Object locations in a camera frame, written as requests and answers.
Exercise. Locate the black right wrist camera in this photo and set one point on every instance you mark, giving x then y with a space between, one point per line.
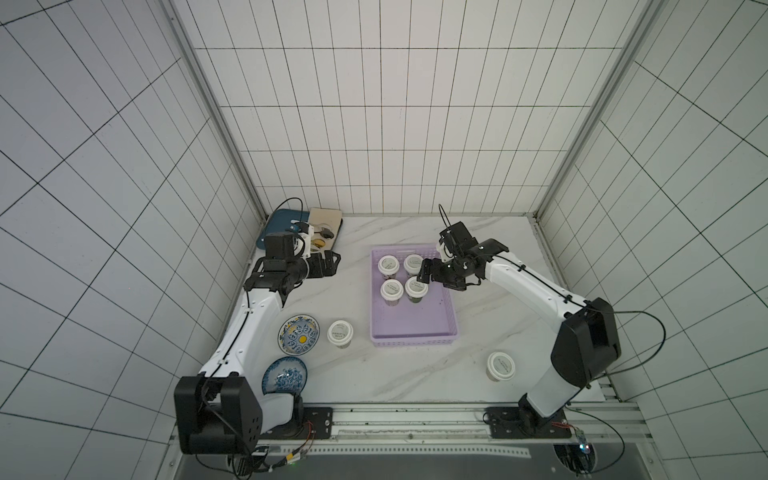
457 239

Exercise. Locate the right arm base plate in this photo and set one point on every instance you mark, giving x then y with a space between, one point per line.
513 422

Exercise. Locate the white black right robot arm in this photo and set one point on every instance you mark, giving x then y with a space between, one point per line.
586 341

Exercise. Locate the yogurt cup white lid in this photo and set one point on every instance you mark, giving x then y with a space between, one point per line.
413 264
392 291
415 290
340 334
500 367
388 266

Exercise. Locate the yellow blue patterned plate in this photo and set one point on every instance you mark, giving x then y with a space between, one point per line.
298 335

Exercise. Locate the dark teal tray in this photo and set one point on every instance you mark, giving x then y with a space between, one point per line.
282 220

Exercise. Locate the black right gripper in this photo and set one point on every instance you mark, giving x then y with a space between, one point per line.
444 273

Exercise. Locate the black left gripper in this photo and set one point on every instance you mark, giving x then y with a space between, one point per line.
330 267

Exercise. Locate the aluminium rail frame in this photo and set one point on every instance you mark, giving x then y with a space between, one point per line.
458 428

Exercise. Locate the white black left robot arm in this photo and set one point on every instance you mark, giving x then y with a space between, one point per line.
222 410

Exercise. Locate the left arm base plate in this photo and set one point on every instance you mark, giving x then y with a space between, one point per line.
307 422

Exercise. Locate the purple perforated plastic basket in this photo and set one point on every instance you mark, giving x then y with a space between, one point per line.
405 312

